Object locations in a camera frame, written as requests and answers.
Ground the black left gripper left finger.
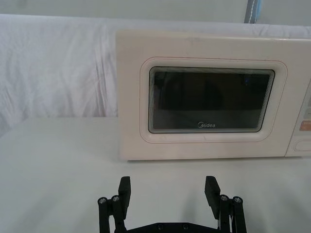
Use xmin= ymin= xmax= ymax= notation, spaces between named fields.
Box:
xmin=97 ymin=176 xmax=132 ymax=233

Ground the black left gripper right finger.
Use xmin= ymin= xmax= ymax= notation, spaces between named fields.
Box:
xmin=205 ymin=175 xmax=248 ymax=233

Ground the white table cloth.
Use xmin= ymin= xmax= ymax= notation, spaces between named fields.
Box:
xmin=0 ymin=116 xmax=311 ymax=233

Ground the cream microwave oven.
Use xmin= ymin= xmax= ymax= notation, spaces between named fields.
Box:
xmin=116 ymin=29 xmax=311 ymax=163

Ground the oven control panel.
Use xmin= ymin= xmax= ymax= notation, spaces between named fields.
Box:
xmin=286 ymin=77 xmax=311 ymax=157

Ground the white curtain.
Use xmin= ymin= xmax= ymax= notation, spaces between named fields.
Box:
xmin=0 ymin=0 xmax=311 ymax=137

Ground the grey striped post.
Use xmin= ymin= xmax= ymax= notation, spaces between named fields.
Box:
xmin=244 ymin=0 xmax=262 ymax=24

